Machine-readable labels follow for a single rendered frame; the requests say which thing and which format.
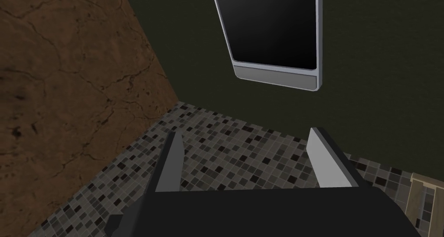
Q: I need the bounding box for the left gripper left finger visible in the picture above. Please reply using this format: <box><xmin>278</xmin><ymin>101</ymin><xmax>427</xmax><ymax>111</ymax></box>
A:
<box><xmin>145</xmin><ymin>131</ymin><xmax>184</xmax><ymax>193</ymax></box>

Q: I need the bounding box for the silver framed black screen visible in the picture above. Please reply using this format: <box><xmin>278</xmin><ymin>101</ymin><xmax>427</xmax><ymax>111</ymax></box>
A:
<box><xmin>210</xmin><ymin>0</ymin><xmax>323</xmax><ymax>92</ymax></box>

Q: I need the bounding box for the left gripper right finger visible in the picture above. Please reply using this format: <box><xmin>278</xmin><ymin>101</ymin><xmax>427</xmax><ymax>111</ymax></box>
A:
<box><xmin>306</xmin><ymin>127</ymin><xmax>372</xmax><ymax>189</ymax></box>

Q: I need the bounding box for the beige wooden furniture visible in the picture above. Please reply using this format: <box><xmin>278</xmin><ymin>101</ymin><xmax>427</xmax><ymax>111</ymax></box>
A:
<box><xmin>404</xmin><ymin>172</ymin><xmax>444</xmax><ymax>237</ymax></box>

